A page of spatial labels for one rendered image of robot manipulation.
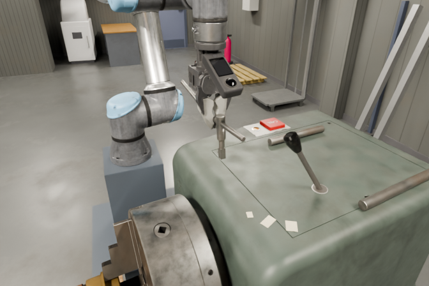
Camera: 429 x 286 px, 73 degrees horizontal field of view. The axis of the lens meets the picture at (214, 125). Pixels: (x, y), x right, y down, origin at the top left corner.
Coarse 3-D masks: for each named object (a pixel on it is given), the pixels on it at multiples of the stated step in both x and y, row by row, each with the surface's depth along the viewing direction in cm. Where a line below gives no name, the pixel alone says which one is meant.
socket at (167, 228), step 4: (160, 224) 59; (164, 224) 59; (156, 228) 58; (160, 228) 59; (164, 228) 59; (168, 228) 58; (156, 232) 57; (160, 232) 60; (164, 232) 60; (168, 232) 58; (160, 236) 57; (164, 236) 57
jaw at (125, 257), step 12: (120, 228) 64; (132, 228) 65; (120, 240) 63; (132, 240) 64; (120, 252) 63; (132, 252) 64; (108, 264) 62; (120, 264) 62; (132, 264) 63; (108, 276) 61
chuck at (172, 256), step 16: (144, 208) 65; (160, 208) 64; (144, 224) 59; (176, 224) 59; (144, 240) 56; (160, 240) 56; (176, 240) 57; (144, 256) 55; (160, 256) 54; (176, 256) 55; (192, 256) 56; (144, 272) 70; (160, 272) 53; (176, 272) 54; (192, 272) 54
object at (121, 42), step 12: (108, 24) 708; (120, 24) 708; (108, 36) 606; (120, 36) 615; (132, 36) 624; (108, 48) 616; (120, 48) 625; (132, 48) 634; (120, 60) 635; (132, 60) 645
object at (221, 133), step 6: (222, 114) 68; (216, 120) 68; (222, 120) 67; (216, 126) 68; (216, 132) 69; (222, 132) 68; (222, 138) 69; (222, 144) 70; (222, 150) 71; (222, 156) 71
